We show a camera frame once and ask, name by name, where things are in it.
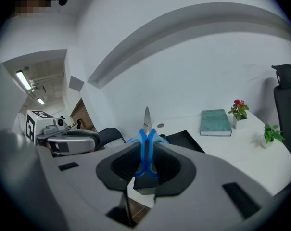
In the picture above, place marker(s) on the long ceiling light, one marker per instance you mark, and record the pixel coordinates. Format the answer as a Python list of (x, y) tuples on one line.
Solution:
[(23, 80)]

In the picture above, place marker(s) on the black box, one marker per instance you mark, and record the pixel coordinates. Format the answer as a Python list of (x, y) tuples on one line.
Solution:
[(183, 141)]

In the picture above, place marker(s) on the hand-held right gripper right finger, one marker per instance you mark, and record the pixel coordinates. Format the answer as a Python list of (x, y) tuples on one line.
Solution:
[(207, 189)]

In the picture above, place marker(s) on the black mesh office chair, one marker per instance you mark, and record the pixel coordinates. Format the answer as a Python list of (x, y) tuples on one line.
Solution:
[(287, 105)]

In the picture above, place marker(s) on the red-flowered potted plant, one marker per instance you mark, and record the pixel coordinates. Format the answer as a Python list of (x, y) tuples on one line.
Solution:
[(239, 111)]

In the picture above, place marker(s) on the short ceiling light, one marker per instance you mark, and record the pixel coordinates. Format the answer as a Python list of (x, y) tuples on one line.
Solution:
[(40, 101)]

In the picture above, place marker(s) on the teal hardcover book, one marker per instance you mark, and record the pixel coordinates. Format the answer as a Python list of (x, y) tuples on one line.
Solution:
[(215, 124)]

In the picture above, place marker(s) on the black curved-back chair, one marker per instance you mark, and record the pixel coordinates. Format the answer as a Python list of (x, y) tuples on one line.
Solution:
[(111, 136)]

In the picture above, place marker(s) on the brown wooden door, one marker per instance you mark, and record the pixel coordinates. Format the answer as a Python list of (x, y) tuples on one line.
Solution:
[(84, 115)]

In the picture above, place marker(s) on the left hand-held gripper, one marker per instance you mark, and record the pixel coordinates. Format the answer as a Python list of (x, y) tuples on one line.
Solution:
[(43, 125)]

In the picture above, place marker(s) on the gray wall panel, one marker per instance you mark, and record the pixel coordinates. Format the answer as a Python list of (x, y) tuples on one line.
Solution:
[(76, 83)]

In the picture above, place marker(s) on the green leafy potted plant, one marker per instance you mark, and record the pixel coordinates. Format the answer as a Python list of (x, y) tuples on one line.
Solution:
[(271, 135)]

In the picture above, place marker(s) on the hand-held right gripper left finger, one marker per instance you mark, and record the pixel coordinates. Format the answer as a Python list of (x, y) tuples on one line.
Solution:
[(82, 177)]

